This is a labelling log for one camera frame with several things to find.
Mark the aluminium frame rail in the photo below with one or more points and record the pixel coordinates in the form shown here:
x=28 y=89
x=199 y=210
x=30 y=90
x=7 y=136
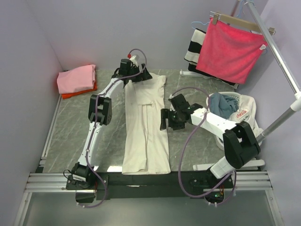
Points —
x=151 y=200

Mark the folded pink t-shirt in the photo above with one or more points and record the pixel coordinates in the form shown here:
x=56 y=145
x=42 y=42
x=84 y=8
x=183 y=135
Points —
x=79 y=79

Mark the black white striped cloth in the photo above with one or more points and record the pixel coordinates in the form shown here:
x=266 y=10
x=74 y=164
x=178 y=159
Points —
x=192 y=56

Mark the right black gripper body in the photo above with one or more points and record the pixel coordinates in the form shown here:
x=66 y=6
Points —
x=175 y=121

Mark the red hanging towel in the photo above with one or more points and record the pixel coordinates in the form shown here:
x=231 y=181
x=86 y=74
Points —
x=229 y=53

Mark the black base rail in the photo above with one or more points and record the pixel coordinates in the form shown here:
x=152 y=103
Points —
x=118 y=186

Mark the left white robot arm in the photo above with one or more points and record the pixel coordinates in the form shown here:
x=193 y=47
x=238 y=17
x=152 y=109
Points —
x=100 y=114

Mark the cream white t-shirt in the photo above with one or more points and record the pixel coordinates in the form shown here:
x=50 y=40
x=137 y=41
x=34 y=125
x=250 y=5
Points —
x=146 y=147

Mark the blue grey garment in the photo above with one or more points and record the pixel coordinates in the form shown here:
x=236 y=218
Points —
x=221 y=104

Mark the silver clothes rack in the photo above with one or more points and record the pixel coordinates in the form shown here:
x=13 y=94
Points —
x=281 y=150

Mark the white coca-cola t-shirt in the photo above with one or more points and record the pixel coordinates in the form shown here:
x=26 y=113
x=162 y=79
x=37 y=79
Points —
x=246 y=112

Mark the folded orange t-shirt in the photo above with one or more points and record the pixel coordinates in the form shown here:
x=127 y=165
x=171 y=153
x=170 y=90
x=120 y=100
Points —
x=77 y=93

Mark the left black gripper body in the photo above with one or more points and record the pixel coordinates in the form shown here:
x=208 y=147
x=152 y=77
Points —
x=134 y=70

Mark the white laundry basket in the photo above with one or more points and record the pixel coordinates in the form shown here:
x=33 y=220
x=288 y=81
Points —
x=225 y=94

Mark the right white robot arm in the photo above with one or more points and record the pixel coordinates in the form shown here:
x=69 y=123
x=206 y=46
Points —
x=240 y=144

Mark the wooden clip hanger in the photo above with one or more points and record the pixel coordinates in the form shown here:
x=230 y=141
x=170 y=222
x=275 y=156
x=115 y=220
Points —
x=234 y=21

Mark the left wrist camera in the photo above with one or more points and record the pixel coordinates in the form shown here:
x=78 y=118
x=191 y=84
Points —
x=133 y=58

